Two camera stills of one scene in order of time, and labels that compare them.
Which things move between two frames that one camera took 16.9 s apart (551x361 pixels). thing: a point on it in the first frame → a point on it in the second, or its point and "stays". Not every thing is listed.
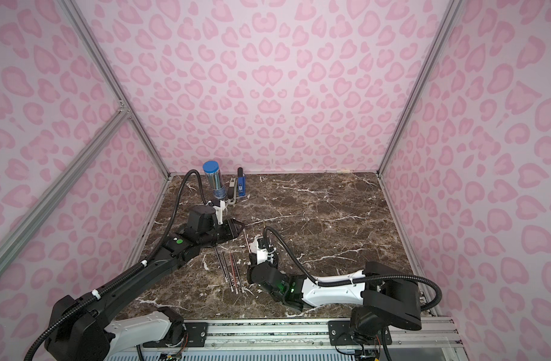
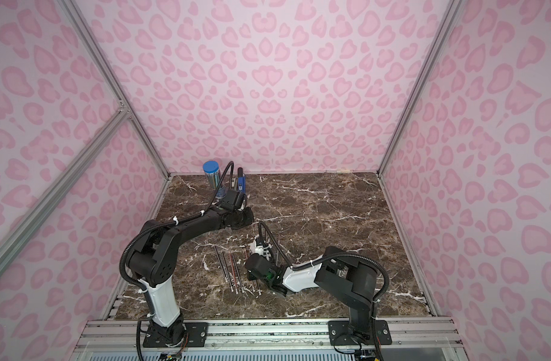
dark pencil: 227,273 stays
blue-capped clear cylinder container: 212,171 stays
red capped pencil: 247,243 → 246,262
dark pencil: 220,264 stays
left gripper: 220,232 → 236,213
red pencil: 233,273 stays
